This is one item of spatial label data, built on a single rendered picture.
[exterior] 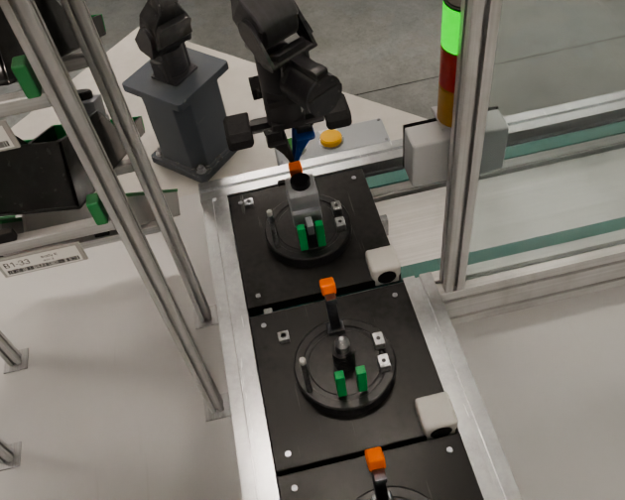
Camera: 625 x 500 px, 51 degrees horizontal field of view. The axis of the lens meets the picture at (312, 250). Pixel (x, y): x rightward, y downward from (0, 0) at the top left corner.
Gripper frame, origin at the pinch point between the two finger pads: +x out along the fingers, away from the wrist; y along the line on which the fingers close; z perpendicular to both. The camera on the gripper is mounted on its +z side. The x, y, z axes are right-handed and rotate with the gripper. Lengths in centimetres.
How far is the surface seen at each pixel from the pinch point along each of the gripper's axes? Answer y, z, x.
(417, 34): -76, 177, 110
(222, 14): 9, 226, 109
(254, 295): 10.6, -17.2, 12.4
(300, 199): 0.7, -10.1, 1.5
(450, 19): -16.9, -20.4, -30.5
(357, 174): -10.7, 3.3, 12.5
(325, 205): -3.6, -4.2, 10.5
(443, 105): -16.8, -20.2, -19.3
